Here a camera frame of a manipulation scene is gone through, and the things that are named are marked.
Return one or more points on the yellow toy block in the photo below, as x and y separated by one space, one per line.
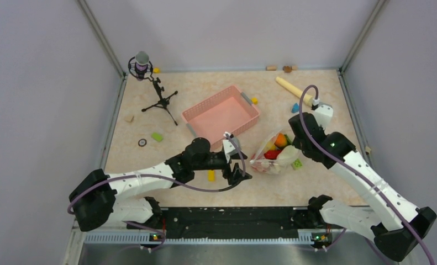
211 176

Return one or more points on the yellow mango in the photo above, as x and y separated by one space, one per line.
270 146

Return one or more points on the blue toy block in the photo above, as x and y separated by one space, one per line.
295 108

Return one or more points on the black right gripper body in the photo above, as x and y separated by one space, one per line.
304 147

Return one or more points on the brown piece at back wall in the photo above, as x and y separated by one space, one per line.
289 69

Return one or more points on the clear dotted zip top bag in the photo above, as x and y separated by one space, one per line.
258 157

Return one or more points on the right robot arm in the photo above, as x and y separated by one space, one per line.
394 224

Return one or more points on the light wooden block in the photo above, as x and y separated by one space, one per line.
129 118

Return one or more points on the pink plastic basket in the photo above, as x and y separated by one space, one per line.
229 110

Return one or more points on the white radish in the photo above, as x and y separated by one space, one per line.
288 155

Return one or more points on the red chili pepper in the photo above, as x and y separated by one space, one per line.
272 155

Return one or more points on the microphone on black tripod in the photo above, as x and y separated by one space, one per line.
141 68

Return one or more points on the green orange mango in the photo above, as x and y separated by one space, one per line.
281 141

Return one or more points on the green toy brick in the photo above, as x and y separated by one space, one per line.
297 164

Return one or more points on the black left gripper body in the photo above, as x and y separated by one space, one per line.
227 173

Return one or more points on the green rectangular block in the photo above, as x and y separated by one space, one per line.
157 136

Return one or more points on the beige wooden rolling pin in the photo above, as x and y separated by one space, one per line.
307 99

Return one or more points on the small round token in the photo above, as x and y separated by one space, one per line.
142 142

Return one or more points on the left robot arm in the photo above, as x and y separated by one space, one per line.
98 198

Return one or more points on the small yellow cube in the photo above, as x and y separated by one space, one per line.
254 100

